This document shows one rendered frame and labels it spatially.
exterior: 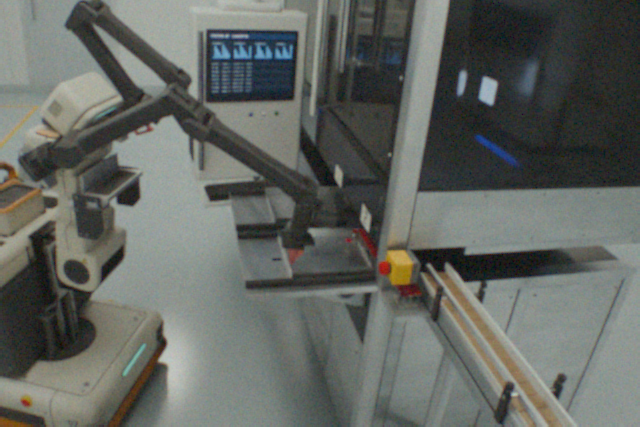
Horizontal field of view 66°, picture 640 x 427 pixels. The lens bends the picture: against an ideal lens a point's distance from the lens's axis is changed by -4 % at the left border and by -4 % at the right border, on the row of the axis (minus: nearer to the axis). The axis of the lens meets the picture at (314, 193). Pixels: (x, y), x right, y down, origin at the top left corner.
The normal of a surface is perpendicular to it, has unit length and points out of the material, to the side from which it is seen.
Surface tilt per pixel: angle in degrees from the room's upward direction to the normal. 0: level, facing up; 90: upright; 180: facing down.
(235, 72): 90
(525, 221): 90
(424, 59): 90
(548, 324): 90
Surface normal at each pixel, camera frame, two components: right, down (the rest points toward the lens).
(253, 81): 0.36, 0.43
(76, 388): 0.08, -0.90
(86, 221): -0.18, 0.41
